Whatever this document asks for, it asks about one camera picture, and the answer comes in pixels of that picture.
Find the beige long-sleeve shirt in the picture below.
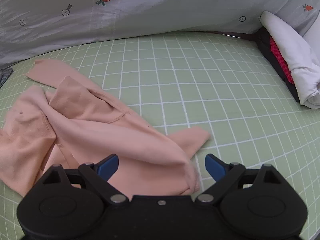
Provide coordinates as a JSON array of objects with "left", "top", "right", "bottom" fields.
[{"left": 1, "top": 59, "right": 210, "bottom": 197}]

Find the green grid mat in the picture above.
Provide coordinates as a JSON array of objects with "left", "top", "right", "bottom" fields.
[{"left": 0, "top": 31, "right": 320, "bottom": 240}]

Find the white folded cloth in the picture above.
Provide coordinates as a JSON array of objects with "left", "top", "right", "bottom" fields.
[{"left": 260, "top": 11, "right": 319, "bottom": 109}]

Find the red knit garment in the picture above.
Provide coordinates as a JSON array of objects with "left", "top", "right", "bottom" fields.
[{"left": 270, "top": 37, "right": 294, "bottom": 84}]

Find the blue checkered cloth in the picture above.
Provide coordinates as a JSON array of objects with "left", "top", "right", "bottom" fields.
[{"left": 0, "top": 67, "right": 14, "bottom": 88}]

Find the grey carrot-print sheet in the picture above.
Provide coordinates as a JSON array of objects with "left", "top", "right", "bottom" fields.
[{"left": 1, "top": 0, "right": 319, "bottom": 67}]

